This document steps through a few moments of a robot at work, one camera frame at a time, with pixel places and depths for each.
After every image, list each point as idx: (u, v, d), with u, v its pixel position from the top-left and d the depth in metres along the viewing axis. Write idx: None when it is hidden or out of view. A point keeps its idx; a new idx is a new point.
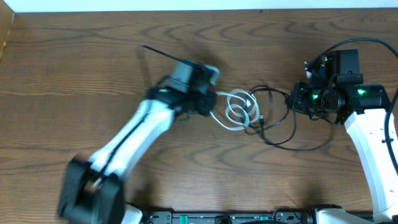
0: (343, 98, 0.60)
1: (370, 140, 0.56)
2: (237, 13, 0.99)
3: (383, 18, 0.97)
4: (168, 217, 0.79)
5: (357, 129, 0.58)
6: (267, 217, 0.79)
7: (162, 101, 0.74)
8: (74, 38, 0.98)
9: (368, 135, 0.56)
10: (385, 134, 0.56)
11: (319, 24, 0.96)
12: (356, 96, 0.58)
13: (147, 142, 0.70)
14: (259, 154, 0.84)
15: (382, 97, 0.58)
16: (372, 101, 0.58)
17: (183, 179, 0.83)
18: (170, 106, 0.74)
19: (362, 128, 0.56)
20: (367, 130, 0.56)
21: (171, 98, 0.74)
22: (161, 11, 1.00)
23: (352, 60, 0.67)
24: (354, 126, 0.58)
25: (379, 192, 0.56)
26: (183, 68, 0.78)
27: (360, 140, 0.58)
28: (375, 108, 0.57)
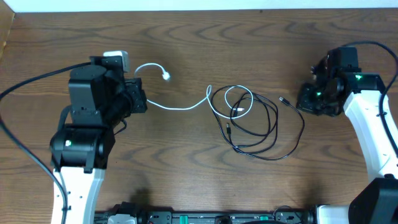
0: (341, 83, 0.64)
1: (365, 112, 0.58)
2: (237, 13, 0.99)
3: (383, 18, 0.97)
4: (168, 217, 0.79)
5: (354, 106, 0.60)
6: (267, 217, 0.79)
7: (80, 148, 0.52)
8: (74, 38, 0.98)
9: (364, 109, 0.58)
10: (379, 109, 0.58)
11: (319, 24, 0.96)
12: (352, 79, 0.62)
13: (91, 196, 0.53)
14: (259, 154, 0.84)
15: (379, 81, 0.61)
16: (368, 84, 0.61)
17: (183, 178, 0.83)
18: (94, 147, 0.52)
19: (359, 103, 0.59)
20: (363, 106, 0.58)
21: (86, 140, 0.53)
22: (161, 11, 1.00)
23: (351, 56, 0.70)
24: (352, 103, 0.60)
25: (373, 158, 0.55)
26: (77, 93, 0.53)
27: (355, 116, 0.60)
28: (370, 91, 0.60)
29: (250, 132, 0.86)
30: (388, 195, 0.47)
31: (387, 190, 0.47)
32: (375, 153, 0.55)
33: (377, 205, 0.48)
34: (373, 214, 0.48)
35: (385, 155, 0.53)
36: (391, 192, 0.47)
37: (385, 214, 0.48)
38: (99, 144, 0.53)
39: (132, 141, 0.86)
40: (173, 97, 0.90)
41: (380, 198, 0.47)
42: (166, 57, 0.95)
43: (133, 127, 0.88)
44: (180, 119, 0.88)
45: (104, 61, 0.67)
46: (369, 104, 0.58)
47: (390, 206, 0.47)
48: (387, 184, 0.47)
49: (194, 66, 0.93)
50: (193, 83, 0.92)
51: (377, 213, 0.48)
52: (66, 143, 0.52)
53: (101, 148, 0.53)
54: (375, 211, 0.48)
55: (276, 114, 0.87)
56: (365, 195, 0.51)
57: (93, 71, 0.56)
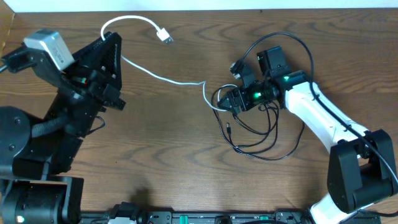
0: (276, 88, 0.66)
1: (302, 102, 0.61)
2: (237, 12, 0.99)
3: (383, 18, 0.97)
4: (168, 217, 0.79)
5: (291, 101, 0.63)
6: (267, 217, 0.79)
7: (39, 218, 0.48)
8: (74, 37, 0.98)
9: (300, 98, 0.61)
10: (311, 94, 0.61)
11: (319, 24, 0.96)
12: (285, 84, 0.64)
13: None
14: (259, 154, 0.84)
15: (304, 76, 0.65)
16: (296, 81, 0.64)
17: (183, 178, 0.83)
18: (56, 213, 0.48)
19: (295, 95, 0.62)
20: (300, 96, 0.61)
21: (43, 208, 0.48)
22: (161, 11, 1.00)
23: (278, 55, 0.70)
24: (289, 99, 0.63)
25: (325, 135, 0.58)
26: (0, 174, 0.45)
27: (298, 107, 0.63)
28: (300, 83, 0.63)
29: (250, 133, 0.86)
30: (347, 157, 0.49)
31: (345, 154, 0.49)
32: (325, 130, 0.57)
33: (342, 169, 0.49)
34: (344, 182, 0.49)
35: (333, 128, 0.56)
36: (349, 155, 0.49)
37: (354, 177, 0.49)
38: (61, 208, 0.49)
39: (132, 141, 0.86)
40: (173, 97, 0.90)
41: (342, 165, 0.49)
42: (166, 57, 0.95)
43: (132, 127, 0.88)
44: (180, 119, 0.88)
45: (29, 57, 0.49)
46: (302, 93, 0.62)
47: (354, 169, 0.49)
48: (344, 147, 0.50)
49: (194, 66, 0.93)
50: (193, 83, 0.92)
51: (346, 176, 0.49)
52: (18, 219, 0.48)
53: (64, 211, 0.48)
54: (344, 175, 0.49)
55: (277, 113, 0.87)
56: (331, 170, 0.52)
57: (10, 139, 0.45)
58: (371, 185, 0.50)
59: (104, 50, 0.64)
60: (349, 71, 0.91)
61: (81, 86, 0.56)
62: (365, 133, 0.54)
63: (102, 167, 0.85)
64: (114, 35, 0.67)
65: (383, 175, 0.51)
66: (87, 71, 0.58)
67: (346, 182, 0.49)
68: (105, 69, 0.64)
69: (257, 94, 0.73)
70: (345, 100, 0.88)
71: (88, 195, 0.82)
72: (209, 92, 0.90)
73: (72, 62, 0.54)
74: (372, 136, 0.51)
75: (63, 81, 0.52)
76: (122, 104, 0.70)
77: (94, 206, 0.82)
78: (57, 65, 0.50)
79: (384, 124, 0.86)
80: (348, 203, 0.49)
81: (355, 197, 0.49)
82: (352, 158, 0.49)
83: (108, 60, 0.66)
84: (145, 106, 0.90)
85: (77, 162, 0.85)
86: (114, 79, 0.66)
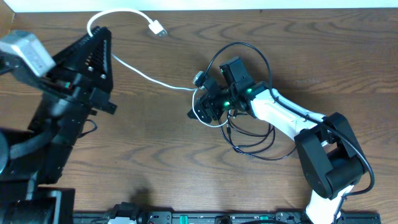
0: (243, 101, 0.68)
1: (265, 107, 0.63)
2: (237, 12, 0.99)
3: (383, 18, 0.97)
4: (168, 217, 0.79)
5: (259, 109, 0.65)
6: (267, 217, 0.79)
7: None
8: (74, 37, 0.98)
9: (262, 104, 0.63)
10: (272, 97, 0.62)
11: (319, 24, 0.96)
12: (249, 97, 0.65)
13: None
14: (258, 154, 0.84)
15: (265, 86, 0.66)
16: (259, 92, 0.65)
17: (183, 179, 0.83)
18: None
19: (257, 103, 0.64)
20: (261, 102, 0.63)
21: None
22: (161, 11, 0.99)
23: (240, 69, 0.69)
24: (256, 108, 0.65)
25: (291, 131, 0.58)
26: None
27: (265, 114, 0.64)
28: (261, 91, 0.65)
29: (249, 133, 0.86)
30: (311, 144, 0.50)
31: (309, 141, 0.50)
32: (290, 127, 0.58)
33: (310, 156, 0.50)
34: (315, 167, 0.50)
35: (293, 121, 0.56)
36: (311, 142, 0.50)
37: (323, 162, 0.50)
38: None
39: (132, 141, 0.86)
40: (173, 96, 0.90)
41: (309, 152, 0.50)
42: (166, 57, 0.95)
43: (132, 127, 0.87)
44: (180, 119, 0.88)
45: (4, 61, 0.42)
46: (263, 99, 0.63)
47: (321, 152, 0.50)
48: (306, 134, 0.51)
49: (194, 66, 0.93)
50: (193, 83, 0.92)
51: (314, 162, 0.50)
52: None
53: None
54: (313, 161, 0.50)
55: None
56: (302, 158, 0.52)
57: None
58: (342, 167, 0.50)
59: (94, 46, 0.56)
60: (349, 71, 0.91)
61: (64, 91, 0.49)
62: (323, 119, 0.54)
63: (102, 167, 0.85)
64: (106, 31, 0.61)
65: (350, 154, 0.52)
66: (71, 74, 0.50)
67: (318, 167, 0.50)
68: (92, 70, 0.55)
69: (226, 103, 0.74)
70: (345, 100, 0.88)
71: (89, 195, 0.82)
72: None
73: (53, 66, 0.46)
74: (329, 120, 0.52)
75: (41, 86, 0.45)
76: (113, 107, 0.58)
77: (94, 206, 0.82)
78: (35, 71, 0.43)
79: (384, 125, 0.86)
80: (324, 186, 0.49)
81: (329, 180, 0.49)
82: (316, 144, 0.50)
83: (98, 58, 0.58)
84: (145, 105, 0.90)
85: (77, 162, 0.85)
86: (102, 79, 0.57)
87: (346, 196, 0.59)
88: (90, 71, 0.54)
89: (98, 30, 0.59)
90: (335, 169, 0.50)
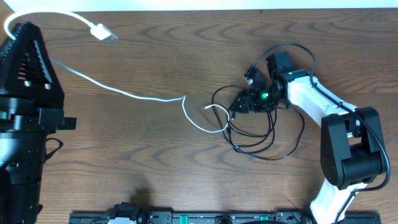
0: (280, 83, 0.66)
1: (301, 90, 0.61)
2: (238, 12, 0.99)
3: (383, 18, 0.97)
4: (168, 217, 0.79)
5: (293, 93, 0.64)
6: (267, 217, 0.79)
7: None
8: (74, 37, 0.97)
9: (299, 87, 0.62)
10: (310, 82, 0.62)
11: (319, 24, 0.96)
12: (287, 78, 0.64)
13: None
14: (259, 154, 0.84)
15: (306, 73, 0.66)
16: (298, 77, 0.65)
17: (183, 178, 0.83)
18: None
19: (295, 86, 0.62)
20: (299, 85, 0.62)
21: None
22: (161, 11, 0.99)
23: (284, 59, 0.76)
24: (291, 91, 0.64)
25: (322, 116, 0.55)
26: None
27: (300, 99, 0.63)
28: (301, 76, 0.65)
29: (249, 133, 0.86)
30: (337, 127, 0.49)
31: (336, 124, 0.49)
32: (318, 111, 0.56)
33: (332, 140, 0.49)
34: (334, 153, 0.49)
35: (325, 106, 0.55)
36: (337, 127, 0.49)
37: (344, 149, 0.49)
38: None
39: (132, 141, 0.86)
40: (174, 96, 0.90)
41: (333, 136, 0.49)
42: (166, 57, 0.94)
43: (132, 127, 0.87)
44: (180, 119, 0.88)
45: None
46: (302, 82, 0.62)
47: (344, 141, 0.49)
48: (334, 118, 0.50)
49: (194, 66, 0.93)
50: (193, 83, 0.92)
51: (335, 147, 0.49)
52: None
53: None
54: (334, 146, 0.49)
55: (276, 113, 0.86)
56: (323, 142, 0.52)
57: None
58: (360, 160, 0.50)
59: (17, 56, 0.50)
60: (349, 71, 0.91)
61: (6, 124, 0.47)
62: (356, 109, 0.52)
63: (102, 167, 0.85)
64: (23, 30, 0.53)
65: (372, 149, 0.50)
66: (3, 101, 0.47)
67: (336, 154, 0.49)
68: (30, 85, 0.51)
69: (263, 95, 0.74)
70: (346, 101, 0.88)
71: (88, 195, 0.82)
72: (209, 92, 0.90)
73: None
74: (361, 111, 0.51)
75: None
76: (71, 122, 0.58)
77: (94, 206, 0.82)
78: None
79: (384, 125, 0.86)
80: (337, 172, 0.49)
81: (344, 170, 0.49)
82: (342, 130, 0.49)
83: (34, 68, 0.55)
84: (145, 105, 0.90)
85: (77, 162, 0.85)
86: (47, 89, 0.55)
87: (355, 193, 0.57)
88: (27, 88, 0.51)
89: (19, 30, 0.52)
90: (352, 160, 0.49)
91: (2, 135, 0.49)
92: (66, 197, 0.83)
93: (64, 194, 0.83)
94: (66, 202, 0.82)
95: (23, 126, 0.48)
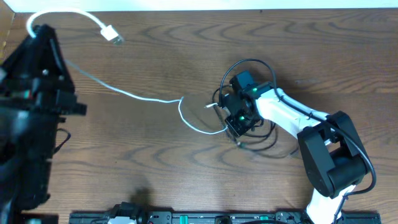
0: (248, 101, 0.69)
1: (270, 106, 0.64)
2: (237, 12, 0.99)
3: (382, 18, 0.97)
4: (168, 217, 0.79)
5: (263, 109, 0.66)
6: (267, 217, 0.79)
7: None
8: None
9: (267, 103, 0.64)
10: (277, 96, 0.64)
11: (318, 24, 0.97)
12: (254, 96, 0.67)
13: None
14: (259, 154, 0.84)
15: (270, 86, 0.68)
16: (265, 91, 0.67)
17: (183, 178, 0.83)
18: None
19: (263, 104, 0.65)
20: (266, 102, 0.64)
21: None
22: (161, 11, 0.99)
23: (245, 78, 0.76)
24: (262, 108, 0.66)
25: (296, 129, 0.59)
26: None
27: (272, 114, 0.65)
28: (267, 92, 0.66)
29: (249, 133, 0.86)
30: (313, 140, 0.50)
31: (311, 137, 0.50)
32: (293, 126, 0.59)
33: (312, 154, 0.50)
34: (318, 165, 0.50)
35: (297, 119, 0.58)
36: (314, 139, 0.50)
37: (325, 160, 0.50)
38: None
39: (132, 141, 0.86)
40: (174, 96, 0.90)
41: (312, 149, 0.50)
42: (166, 57, 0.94)
43: (132, 127, 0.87)
44: (180, 119, 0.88)
45: None
46: (268, 98, 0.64)
47: (323, 150, 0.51)
48: (308, 131, 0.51)
49: (194, 66, 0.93)
50: (193, 83, 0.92)
51: (316, 159, 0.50)
52: None
53: None
54: (315, 159, 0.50)
55: None
56: (304, 156, 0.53)
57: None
58: (345, 166, 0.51)
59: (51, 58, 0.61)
60: (348, 71, 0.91)
61: (29, 102, 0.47)
62: (327, 117, 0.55)
63: (102, 166, 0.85)
64: (55, 42, 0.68)
65: (352, 152, 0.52)
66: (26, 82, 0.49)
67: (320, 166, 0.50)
68: (48, 73, 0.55)
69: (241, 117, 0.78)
70: (346, 100, 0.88)
71: (88, 195, 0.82)
72: (209, 92, 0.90)
73: None
74: (333, 119, 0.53)
75: None
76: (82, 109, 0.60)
77: (94, 206, 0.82)
78: None
79: (384, 125, 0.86)
80: (326, 184, 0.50)
81: (332, 179, 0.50)
82: (319, 142, 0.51)
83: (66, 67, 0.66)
84: (145, 105, 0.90)
85: (78, 161, 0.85)
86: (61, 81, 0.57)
87: (347, 196, 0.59)
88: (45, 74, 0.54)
89: (51, 42, 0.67)
90: (337, 167, 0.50)
91: (20, 113, 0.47)
92: (66, 197, 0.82)
93: (63, 194, 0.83)
94: (66, 202, 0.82)
95: (45, 101, 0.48)
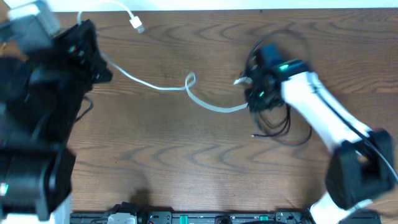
0: (273, 77, 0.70)
1: (304, 99, 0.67)
2: (237, 12, 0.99)
3: (383, 18, 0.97)
4: (168, 217, 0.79)
5: (292, 94, 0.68)
6: (267, 217, 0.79)
7: (22, 191, 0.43)
8: None
9: (299, 89, 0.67)
10: (311, 87, 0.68)
11: (318, 24, 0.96)
12: (280, 73, 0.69)
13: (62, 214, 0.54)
14: (259, 154, 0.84)
15: (300, 63, 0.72)
16: (293, 69, 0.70)
17: (183, 178, 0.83)
18: (41, 182, 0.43)
19: (295, 91, 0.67)
20: (299, 89, 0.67)
21: (27, 178, 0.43)
22: (161, 11, 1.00)
23: (270, 51, 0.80)
24: (287, 94, 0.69)
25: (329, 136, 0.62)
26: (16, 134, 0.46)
27: (299, 104, 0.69)
28: (298, 73, 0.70)
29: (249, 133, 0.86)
30: (349, 157, 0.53)
31: (347, 154, 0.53)
32: (327, 131, 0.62)
33: (346, 172, 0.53)
34: (348, 182, 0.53)
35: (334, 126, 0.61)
36: (350, 157, 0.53)
37: (357, 178, 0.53)
38: (48, 177, 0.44)
39: (132, 141, 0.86)
40: (174, 97, 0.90)
41: (347, 167, 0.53)
42: (166, 57, 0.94)
43: (132, 127, 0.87)
44: (180, 119, 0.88)
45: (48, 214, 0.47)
46: (304, 85, 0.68)
47: (357, 169, 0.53)
48: (346, 150, 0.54)
49: (194, 66, 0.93)
50: (193, 83, 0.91)
51: (349, 177, 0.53)
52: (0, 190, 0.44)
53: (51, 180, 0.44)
54: (347, 177, 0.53)
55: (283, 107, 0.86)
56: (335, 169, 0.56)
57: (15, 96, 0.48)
58: (372, 183, 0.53)
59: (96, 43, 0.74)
60: (349, 71, 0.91)
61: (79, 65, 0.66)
62: (369, 134, 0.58)
63: (102, 166, 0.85)
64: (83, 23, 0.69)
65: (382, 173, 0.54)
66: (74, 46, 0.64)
67: (350, 183, 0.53)
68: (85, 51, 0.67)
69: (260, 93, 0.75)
70: (346, 101, 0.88)
71: (88, 196, 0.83)
72: (209, 92, 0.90)
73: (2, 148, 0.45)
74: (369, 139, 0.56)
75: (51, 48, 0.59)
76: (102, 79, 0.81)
77: (94, 206, 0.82)
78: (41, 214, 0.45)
79: (384, 126, 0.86)
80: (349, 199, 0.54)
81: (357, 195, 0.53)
82: (354, 160, 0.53)
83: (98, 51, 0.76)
84: (145, 105, 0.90)
85: (78, 162, 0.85)
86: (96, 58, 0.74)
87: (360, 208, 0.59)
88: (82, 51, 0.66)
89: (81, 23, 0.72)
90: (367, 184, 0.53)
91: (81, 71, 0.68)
92: None
93: None
94: None
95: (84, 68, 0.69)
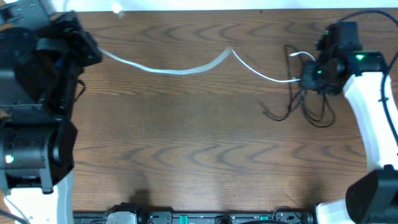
0: (342, 63, 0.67)
1: (366, 98, 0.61)
2: (238, 12, 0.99)
3: (383, 18, 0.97)
4: (168, 217, 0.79)
5: (360, 88, 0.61)
6: (267, 217, 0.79)
7: (28, 160, 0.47)
8: None
9: (364, 85, 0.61)
10: (382, 94, 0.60)
11: (318, 24, 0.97)
12: (354, 64, 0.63)
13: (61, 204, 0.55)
14: (259, 154, 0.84)
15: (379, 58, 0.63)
16: (369, 63, 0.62)
17: (183, 178, 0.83)
18: (45, 152, 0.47)
19: (361, 86, 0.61)
20: (367, 86, 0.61)
21: (32, 149, 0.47)
22: (161, 12, 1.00)
23: (350, 32, 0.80)
24: (352, 86, 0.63)
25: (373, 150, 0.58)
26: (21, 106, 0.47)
27: (357, 102, 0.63)
28: (372, 70, 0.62)
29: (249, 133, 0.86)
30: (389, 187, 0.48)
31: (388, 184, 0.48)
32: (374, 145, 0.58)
33: (376, 197, 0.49)
34: (373, 206, 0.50)
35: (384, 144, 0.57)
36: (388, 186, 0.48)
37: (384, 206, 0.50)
38: (52, 148, 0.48)
39: (132, 140, 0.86)
40: (174, 97, 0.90)
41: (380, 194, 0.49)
42: (166, 57, 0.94)
43: (132, 127, 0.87)
44: (180, 119, 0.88)
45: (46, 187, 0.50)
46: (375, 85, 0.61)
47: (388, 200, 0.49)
48: (388, 177, 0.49)
49: (194, 66, 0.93)
50: (193, 83, 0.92)
51: (375, 203, 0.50)
52: (7, 159, 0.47)
53: (55, 149, 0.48)
54: (374, 202, 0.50)
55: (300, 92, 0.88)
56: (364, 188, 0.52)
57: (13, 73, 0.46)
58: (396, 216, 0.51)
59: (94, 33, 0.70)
60: None
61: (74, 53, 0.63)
62: None
63: (102, 166, 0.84)
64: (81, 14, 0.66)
65: None
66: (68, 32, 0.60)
67: (373, 208, 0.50)
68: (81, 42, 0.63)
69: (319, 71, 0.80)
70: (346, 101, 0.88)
71: (88, 195, 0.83)
72: (209, 92, 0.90)
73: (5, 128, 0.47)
74: None
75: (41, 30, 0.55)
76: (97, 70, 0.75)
77: (94, 206, 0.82)
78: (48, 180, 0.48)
79: None
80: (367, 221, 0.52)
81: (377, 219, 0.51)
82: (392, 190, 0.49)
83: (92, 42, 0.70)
84: (145, 105, 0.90)
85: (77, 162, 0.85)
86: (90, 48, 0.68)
87: None
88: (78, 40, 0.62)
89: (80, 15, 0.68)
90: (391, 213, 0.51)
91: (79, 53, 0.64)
92: None
93: None
94: None
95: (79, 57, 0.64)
